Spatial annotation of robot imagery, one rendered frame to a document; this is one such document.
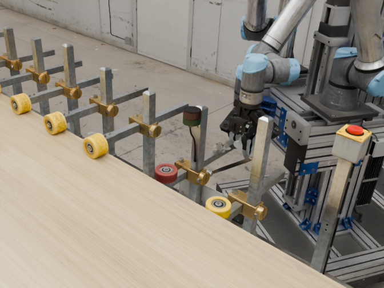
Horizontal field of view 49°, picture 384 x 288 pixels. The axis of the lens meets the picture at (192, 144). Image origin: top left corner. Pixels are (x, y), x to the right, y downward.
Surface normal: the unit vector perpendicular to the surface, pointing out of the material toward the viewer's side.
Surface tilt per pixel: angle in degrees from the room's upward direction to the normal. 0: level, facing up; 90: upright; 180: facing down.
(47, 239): 0
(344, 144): 90
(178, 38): 90
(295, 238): 0
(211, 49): 90
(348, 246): 0
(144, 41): 90
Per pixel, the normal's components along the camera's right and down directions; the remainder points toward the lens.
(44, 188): 0.05, -0.87
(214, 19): -0.65, 0.34
